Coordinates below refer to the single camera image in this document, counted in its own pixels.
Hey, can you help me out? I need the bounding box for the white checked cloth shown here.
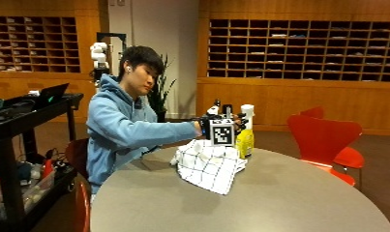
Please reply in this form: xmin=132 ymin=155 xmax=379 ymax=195
xmin=169 ymin=138 xmax=249 ymax=196

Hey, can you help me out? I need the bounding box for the dark red chair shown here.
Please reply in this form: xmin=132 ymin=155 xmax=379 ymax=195
xmin=64 ymin=137 xmax=90 ymax=182

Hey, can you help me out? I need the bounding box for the green potted plant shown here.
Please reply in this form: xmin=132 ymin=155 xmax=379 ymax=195
xmin=145 ymin=53 xmax=177 ymax=123

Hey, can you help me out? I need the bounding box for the black laptop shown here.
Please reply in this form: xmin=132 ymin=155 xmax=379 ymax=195
xmin=32 ymin=82 xmax=70 ymax=109

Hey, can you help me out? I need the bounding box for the wooden pigeonhole shelf small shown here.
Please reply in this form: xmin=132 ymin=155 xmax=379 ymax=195
xmin=0 ymin=15 xmax=82 ymax=73

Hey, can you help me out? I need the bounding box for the white cube with black markers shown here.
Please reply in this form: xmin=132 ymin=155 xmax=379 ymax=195
xmin=209 ymin=118 xmax=237 ymax=147

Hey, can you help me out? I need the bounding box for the person in blue hoodie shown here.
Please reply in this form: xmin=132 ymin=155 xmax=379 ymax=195
xmin=85 ymin=44 xmax=204 ymax=195

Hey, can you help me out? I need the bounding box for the orange red tool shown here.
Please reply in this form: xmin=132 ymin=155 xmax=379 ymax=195
xmin=41 ymin=159 xmax=56 ymax=180

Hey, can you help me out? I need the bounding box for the black metal frame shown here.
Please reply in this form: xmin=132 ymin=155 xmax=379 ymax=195
xmin=96 ymin=32 xmax=129 ymax=75

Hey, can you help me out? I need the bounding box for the black and white glove camera mount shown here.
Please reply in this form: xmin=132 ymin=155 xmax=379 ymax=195
xmin=205 ymin=99 xmax=234 ymax=121

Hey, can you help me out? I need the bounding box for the black equipment on cart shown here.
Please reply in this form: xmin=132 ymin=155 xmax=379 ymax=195
xmin=0 ymin=98 xmax=36 ymax=123

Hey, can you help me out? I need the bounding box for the black utility cart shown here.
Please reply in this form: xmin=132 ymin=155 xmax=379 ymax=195
xmin=0 ymin=93 xmax=85 ymax=232

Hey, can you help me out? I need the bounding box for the yellow spray bottle white top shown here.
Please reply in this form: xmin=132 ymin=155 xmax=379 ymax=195
xmin=234 ymin=103 xmax=256 ymax=160

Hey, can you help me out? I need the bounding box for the clear plastic bin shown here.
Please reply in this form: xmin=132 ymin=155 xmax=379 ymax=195
xmin=20 ymin=169 xmax=58 ymax=212

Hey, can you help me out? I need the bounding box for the wooden pigeonhole shelf wide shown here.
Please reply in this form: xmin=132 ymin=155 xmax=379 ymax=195
xmin=206 ymin=18 xmax=390 ymax=83

